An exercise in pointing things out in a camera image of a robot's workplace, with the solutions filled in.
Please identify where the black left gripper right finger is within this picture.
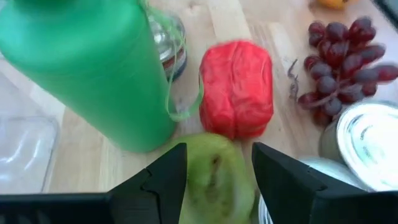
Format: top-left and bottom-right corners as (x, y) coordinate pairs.
(251, 142), (398, 224)

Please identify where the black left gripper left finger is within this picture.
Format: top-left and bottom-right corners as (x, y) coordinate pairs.
(0, 142), (188, 224)

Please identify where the tin can green label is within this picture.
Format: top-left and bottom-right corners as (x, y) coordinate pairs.
(318, 99), (398, 192)
(257, 157), (371, 224)

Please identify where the red bell pepper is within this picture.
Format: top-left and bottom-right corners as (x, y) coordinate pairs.
(198, 39), (275, 141)

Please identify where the red grape bunch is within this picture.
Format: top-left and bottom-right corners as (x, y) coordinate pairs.
(287, 16), (398, 127)

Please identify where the green plastic squeeze bottle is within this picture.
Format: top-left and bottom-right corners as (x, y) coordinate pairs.
(0, 0), (205, 153)

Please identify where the clear plastic bin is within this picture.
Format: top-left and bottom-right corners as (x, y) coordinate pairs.
(0, 70), (60, 195)

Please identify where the tin can red blue label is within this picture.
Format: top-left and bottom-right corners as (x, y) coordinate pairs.
(147, 12), (188, 82)

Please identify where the orange fruit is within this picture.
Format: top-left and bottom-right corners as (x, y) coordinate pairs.
(316, 0), (351, 11)

